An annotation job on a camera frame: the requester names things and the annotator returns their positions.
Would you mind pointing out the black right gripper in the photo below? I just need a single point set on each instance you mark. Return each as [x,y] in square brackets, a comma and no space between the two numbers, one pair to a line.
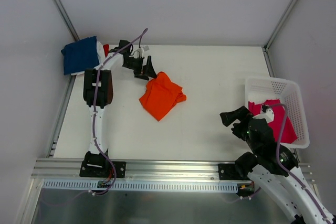
[238,124]

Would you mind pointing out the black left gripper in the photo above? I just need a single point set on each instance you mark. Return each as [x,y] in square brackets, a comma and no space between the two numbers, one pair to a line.
[142,67]

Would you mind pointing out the orange t shirt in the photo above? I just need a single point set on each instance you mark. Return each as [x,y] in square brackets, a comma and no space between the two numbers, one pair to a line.
[161,96]

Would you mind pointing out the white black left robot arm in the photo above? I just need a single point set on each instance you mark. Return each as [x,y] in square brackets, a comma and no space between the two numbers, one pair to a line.
[98,94]

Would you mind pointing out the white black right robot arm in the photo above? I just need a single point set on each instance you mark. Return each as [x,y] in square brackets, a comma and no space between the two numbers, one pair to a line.
[273,167]

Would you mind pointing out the white plastic basket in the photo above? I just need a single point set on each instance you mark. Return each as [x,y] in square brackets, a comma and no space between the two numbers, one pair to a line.
[287,97]

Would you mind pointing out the folded red t shirt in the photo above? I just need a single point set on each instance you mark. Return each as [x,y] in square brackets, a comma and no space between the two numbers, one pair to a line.
[106,48]

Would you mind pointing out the folded white t shirt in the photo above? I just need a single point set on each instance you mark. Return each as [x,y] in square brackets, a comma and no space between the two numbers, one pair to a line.
[100,55]

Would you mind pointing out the magenta t shirt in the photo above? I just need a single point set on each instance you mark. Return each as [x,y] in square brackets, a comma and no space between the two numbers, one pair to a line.
[288,135]

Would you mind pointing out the folded blue t shirt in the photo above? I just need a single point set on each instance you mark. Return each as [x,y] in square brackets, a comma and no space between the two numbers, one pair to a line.
[80,55]

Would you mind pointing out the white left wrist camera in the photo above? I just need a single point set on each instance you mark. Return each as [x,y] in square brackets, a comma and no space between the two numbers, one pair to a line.
[141,51]

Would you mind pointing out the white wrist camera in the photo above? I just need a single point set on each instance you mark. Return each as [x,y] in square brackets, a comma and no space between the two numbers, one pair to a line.
[266,113]
[141,51]

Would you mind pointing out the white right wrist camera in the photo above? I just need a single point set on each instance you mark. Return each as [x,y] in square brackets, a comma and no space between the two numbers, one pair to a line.
[266,113]

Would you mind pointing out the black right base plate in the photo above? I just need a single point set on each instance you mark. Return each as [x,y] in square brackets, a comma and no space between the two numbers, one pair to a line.
[227,171]

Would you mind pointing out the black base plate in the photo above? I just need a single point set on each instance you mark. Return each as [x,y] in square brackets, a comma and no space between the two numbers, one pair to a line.
[97,166]
[227,171]

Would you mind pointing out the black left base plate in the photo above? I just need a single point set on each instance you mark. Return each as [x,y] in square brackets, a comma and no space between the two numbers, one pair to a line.
[97,166]

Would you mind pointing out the white slotted cable duct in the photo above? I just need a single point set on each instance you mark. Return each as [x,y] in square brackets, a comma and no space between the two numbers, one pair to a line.
[121,185]

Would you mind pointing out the aluminium mounting rail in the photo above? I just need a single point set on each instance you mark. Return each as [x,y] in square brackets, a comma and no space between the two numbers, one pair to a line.
[134,170]

